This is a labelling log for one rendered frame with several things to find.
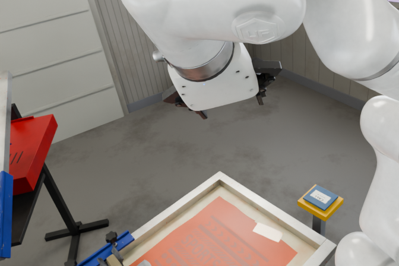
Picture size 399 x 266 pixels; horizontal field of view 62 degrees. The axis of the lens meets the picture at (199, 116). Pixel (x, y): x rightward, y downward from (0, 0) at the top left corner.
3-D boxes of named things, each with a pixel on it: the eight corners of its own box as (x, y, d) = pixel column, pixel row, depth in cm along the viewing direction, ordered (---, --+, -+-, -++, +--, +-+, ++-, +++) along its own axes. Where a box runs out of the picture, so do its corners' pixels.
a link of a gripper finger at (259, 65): (220, 72, 42) (227, 91, 47) (281, 57, 41) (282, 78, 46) (218, 65, 42) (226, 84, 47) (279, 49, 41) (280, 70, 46)
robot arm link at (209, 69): (152, 80, 35) (162, 91, 38) (233, 56, 33) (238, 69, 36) (147, 24, 38) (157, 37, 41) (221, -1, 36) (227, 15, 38)
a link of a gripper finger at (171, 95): (152, 93, 44) (170, 107, 49) (206, 76, 42) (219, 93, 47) (152, 85, 45) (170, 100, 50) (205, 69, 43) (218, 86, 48)
